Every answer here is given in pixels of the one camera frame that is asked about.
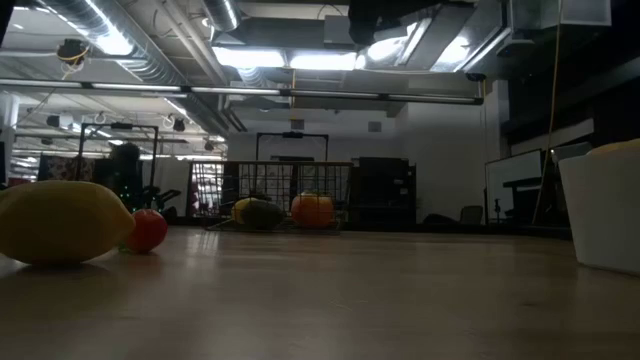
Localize white panel board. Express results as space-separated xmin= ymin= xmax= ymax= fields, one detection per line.
xmin=484 ymin=148 xmax=545 ymax=224

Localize small red tomato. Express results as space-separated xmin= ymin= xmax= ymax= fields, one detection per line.
xmin=119 ymin=208 xmax=170 ymax=255

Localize large yellow lemon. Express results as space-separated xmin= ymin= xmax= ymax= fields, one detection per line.
xmin=0 ymin=179 xmax=136 ymax=266

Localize small yellow lemon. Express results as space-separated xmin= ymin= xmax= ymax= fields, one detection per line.
xmin=230 ymin=196 xmax=261 ymax=225

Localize dark green avocado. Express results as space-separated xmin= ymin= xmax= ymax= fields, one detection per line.
xmin=241 ymin=198 xmax=285 ymax=232

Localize black background rig frame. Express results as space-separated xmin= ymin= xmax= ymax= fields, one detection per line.
xmin=255 ymin=131 xmax=330 ymax=162
xmin=77 ymin=122 xmax=160 ymax=174

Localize overhead bar with light strips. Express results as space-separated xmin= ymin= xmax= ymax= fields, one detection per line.
xmin=0 ymin=77 xmax=485 ymax=106

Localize person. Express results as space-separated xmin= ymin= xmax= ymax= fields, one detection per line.
xmin=106 ymin=141 xmax=146 ymax=214

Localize black ceiling-mounted device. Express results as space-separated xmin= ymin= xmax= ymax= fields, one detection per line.
xmin=55 ymin=38 xmax=92 ymax=69

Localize black aluminium table frame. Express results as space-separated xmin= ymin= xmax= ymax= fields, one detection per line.
xmin=164 ymin=219 xmax=574 ymax=240

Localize grey office chair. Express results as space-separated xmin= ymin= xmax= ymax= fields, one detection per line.
xmin=459 ymin=204 xmax=485 ymax=227

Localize patterned fabric screen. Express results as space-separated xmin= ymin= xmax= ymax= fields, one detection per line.
xmin=37 ymin=154 xmax=96 ymax=184

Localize silver ribbed air duct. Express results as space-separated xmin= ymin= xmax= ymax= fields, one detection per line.
xmin=42 ymin=0 xmax=189 ymax=86

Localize ceiling light panel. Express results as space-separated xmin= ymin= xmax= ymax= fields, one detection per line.
xmin=212 ymin=46 xmax=287 ymax=70
xmin=288 ymin=51 xmax=360 ymax=72

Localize wire mesh basket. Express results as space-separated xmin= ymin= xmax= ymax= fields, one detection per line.
xmin=187 ymin=159 xmax=355 ymax=235

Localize black cabinet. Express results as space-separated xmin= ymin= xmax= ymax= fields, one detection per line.
xmin=355 ymin=156 xmax=418 ymax=232

